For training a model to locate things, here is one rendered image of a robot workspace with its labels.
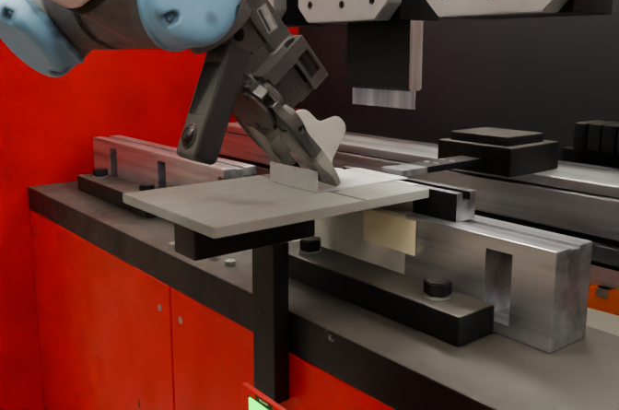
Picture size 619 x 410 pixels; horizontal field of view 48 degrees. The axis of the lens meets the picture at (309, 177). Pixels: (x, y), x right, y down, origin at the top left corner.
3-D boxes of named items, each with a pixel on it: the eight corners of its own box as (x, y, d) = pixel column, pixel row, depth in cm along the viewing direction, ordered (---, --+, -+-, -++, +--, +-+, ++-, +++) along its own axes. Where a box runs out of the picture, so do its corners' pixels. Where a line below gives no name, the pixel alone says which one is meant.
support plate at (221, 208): (122, 203, 72) (122, 193, 71) (321, 174, 88) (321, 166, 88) (214, 239, 58) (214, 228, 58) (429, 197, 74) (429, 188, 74)
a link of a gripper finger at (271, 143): (328, 146, 81) (298, 90, 74) (296, 184, 79) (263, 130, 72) (309, 139, 83) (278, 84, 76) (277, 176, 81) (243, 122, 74)
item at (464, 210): (329, 192, 87) (329, 168, 87) (347, 189, 89) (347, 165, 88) (455, 222, 72) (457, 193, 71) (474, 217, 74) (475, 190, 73)
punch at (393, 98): (346, 104, 84) (347, 22, 82) (358, 103, 85) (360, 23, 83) (408, 110, 76) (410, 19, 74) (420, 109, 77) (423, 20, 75)
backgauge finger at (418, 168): (356, 178, 88) (357, 138, 87) (485, 158, 104) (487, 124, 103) (428, 193, 79) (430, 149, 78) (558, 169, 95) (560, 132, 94)
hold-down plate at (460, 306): (268, 269, 87) (267, 246, 87) (302, 261, 91) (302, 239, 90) (458, 348, 64) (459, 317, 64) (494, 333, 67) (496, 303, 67)
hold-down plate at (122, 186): (77, 190, 136) (76, 174, 136) (104, 186, 140) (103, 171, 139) (145, 218, 113) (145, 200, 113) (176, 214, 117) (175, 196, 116)
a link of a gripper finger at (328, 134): (378, 151, 73) (321, 87, 70) (344, 193, 71) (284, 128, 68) (362, 153, 76) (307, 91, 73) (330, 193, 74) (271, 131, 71)
